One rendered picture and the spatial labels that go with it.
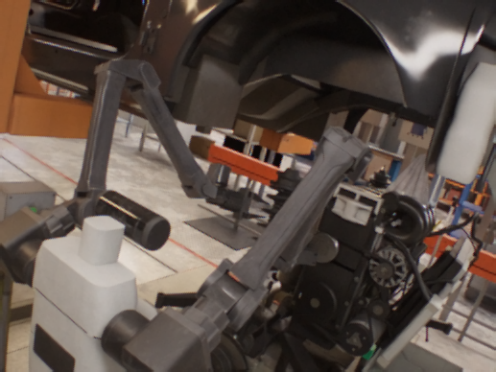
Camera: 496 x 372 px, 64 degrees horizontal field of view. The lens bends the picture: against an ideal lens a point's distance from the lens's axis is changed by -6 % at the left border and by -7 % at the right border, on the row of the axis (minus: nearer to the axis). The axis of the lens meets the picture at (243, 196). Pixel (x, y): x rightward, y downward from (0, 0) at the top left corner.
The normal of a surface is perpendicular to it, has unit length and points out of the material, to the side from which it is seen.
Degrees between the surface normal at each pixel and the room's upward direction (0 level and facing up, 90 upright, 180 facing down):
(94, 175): 63
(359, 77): 90
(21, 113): 90
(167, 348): 30
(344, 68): 90
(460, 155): 100
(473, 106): 91
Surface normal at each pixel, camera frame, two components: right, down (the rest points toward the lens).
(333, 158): -0.21, -0.14
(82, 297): -0.52, 0.06
